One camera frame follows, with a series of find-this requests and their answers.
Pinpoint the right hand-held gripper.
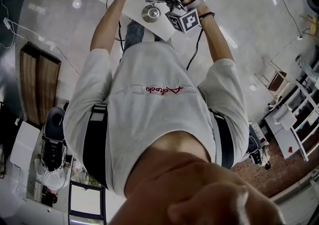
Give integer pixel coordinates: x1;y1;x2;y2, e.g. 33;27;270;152
146;0;209;34

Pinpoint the person's left forearm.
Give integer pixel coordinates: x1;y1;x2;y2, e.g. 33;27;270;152
89;0;131;54

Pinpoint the person's right forearm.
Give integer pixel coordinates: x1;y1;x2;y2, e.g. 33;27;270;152
196;1;235;65

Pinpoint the black wrist band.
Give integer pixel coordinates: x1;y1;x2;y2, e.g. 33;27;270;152
198;11;215;21

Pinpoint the person's jeans leg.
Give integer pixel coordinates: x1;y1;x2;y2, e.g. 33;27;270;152
123;19;147;51

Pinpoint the person's grey t-shirt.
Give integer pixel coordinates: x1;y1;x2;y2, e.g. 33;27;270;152
63;40;250;198

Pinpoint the brown wooden panel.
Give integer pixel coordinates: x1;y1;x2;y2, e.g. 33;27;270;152
19;41;62;127

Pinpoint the open floor box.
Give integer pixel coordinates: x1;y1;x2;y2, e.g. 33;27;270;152
255;56;290;104

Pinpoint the yellow wooden stool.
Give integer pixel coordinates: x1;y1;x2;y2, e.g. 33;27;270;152
300;14;319;37

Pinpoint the white office chair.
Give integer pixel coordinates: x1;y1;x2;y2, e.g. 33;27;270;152
272;104;298;132

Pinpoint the white square cabinet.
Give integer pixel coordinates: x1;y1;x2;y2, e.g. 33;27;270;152
9;120;41;167

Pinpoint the white low cabinet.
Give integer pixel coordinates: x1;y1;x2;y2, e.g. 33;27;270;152
264;112;309;161

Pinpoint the person's face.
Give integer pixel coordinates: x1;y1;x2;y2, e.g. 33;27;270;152
107;141;286;225

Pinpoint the brown patterned carpet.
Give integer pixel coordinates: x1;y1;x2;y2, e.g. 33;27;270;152
229;139;319;199

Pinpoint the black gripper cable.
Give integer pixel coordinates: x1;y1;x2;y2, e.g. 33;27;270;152
185;25;204;71
106;0;126;54

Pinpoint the white power cable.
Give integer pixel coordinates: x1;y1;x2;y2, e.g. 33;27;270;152
0;0;82;76

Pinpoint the black shoulder strap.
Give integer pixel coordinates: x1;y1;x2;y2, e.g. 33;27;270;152
83;103;110;191
208;108;235;170

